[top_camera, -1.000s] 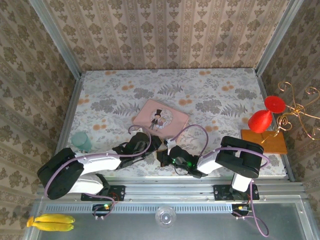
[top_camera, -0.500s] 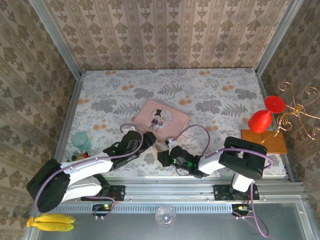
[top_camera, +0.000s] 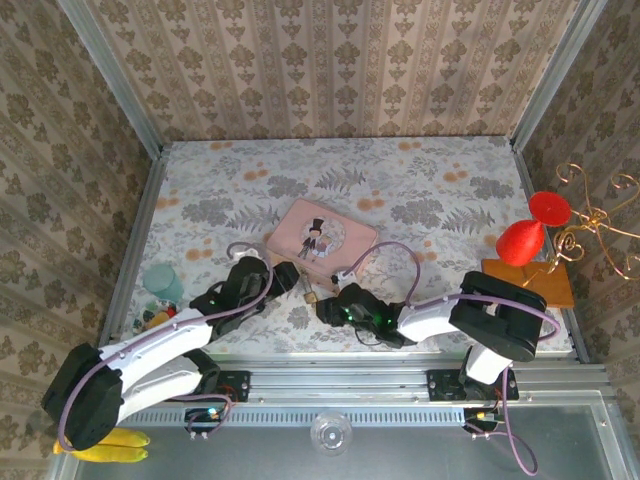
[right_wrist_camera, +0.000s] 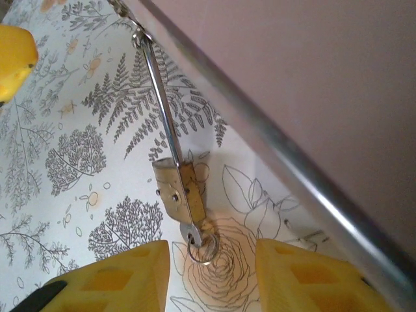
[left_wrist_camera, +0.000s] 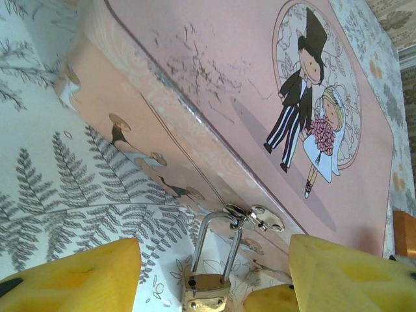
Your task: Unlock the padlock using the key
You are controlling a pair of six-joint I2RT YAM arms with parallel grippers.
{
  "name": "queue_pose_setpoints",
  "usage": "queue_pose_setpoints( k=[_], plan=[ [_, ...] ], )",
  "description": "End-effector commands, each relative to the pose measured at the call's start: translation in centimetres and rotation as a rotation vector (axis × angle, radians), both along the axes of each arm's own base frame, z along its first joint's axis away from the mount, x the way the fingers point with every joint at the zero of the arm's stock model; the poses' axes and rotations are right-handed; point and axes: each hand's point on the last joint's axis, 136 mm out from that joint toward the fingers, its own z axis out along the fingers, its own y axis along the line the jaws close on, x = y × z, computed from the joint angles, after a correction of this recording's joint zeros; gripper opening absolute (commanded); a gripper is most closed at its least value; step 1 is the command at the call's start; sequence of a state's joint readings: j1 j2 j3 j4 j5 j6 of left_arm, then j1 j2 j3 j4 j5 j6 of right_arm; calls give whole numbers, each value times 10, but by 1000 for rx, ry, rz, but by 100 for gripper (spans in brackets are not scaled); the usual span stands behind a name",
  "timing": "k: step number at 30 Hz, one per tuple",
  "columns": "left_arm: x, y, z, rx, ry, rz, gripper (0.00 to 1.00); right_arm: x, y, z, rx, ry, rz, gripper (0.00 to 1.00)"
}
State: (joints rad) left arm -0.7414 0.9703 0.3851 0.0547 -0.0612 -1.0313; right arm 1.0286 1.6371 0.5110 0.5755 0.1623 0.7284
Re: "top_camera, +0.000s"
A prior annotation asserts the wooden board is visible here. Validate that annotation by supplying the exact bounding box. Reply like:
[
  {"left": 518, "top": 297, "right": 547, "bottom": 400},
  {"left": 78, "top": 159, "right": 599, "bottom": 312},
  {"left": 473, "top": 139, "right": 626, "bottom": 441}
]
[{"left": 481, "top": 257, "right": 576, "bottom": 311}]

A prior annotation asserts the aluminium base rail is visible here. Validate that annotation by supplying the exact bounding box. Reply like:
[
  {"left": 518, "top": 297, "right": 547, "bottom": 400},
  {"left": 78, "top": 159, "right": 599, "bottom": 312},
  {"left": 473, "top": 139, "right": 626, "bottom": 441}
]
[{"left": 214, "top": 352, "right": 609, "bottom": 404}]

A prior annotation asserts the small red yellow toy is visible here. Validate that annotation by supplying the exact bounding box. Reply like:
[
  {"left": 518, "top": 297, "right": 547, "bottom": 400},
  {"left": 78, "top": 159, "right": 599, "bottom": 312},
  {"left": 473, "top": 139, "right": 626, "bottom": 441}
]
[{"left": 132, "top": 298, "right": 180, "bottom": 335}]

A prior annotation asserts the teal glass cup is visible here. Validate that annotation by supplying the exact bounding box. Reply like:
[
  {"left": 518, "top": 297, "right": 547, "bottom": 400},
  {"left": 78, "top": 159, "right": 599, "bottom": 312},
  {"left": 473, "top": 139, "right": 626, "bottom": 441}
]
[{"left": 143, "top": 263, "right": 185, "bottom": 305}]

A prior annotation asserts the slotted metal cable duct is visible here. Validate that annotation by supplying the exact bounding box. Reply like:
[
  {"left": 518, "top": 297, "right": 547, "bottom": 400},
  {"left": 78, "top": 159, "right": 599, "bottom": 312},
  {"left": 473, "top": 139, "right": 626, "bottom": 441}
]
[{"left": 132, "top": 405, "right": 469, "bottom": 427}]

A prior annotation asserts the small circuit board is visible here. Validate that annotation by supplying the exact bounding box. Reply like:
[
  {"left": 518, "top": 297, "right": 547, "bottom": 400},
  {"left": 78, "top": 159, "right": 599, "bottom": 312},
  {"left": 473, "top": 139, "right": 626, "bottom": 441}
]
[
  {"left": 184, "top": 407, "right": 224, "bottom": 434},
  {"left": 462, "top": 407, "right": 504, "bottom": 434}
]

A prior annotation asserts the gold wire ornament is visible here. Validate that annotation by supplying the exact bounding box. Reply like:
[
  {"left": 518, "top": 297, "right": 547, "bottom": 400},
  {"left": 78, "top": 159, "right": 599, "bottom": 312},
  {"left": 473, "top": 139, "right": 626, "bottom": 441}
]
[{"left": 547, "top": 162, "right": 640, "bottom": 281}]

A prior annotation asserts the clear drinking glass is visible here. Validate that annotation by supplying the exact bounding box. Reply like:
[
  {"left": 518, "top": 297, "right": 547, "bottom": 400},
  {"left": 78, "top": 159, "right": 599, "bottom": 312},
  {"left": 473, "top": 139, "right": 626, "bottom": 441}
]
[{"left": 309, "top": 408, "right": 353, "bottom": 456}]

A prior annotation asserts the small brass padlock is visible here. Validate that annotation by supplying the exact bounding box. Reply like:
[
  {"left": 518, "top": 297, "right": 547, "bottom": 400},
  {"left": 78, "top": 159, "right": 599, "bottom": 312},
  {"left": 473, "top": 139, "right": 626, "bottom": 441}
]
[{"left": 298, "top": 269, "right": 321, "bottom": 306}]

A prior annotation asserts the red hourglass shaped object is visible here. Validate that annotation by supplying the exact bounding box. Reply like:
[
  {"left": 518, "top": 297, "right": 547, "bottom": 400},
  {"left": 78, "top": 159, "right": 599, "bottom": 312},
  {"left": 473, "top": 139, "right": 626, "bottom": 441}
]
[{"left": 495, "top": 191, "right": 573, "bottom": 267}]

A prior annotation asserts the pink tin box with couple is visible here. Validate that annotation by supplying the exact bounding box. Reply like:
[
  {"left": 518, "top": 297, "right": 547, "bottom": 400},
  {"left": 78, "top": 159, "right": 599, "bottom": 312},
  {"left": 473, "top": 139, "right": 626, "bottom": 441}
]
[{"left": 264, "top": 197, "right": 380, "bottom": 291}]

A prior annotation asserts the yellow toy banana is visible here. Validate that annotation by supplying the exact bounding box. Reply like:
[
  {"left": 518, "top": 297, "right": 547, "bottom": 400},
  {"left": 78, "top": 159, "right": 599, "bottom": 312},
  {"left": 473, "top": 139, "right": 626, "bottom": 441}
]
[
  {"left": 53, "top": 439, "right": 150, "bottom": 463},
  {"left": 97, "top": 428, "right": 151, "bottom": 449}
]

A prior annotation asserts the aluminium frame post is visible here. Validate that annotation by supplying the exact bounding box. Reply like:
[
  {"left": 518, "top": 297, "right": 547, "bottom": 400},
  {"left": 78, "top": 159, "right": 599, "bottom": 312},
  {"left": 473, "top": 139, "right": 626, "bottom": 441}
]
[
  {"left": 509, "top": 0, "right": 609, "bottom": 149},
  {"left": 55, "top": 0, "right": 166, "bottom": 159}
]

